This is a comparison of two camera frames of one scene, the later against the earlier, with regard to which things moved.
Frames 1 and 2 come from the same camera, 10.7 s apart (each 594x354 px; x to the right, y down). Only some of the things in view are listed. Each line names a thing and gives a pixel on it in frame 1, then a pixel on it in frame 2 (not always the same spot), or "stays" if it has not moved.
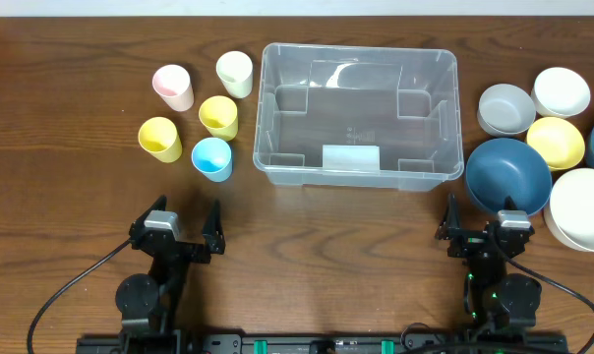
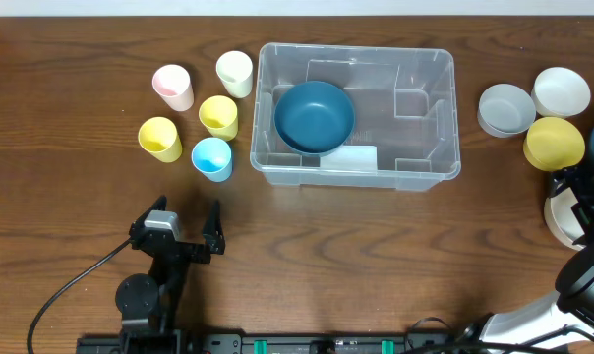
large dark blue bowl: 503,167 -> 314,118
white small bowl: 560,92 stays
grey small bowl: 504,109 stays
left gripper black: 180,248 stays
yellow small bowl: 558,142 stays
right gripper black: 479,241 -> 587,195
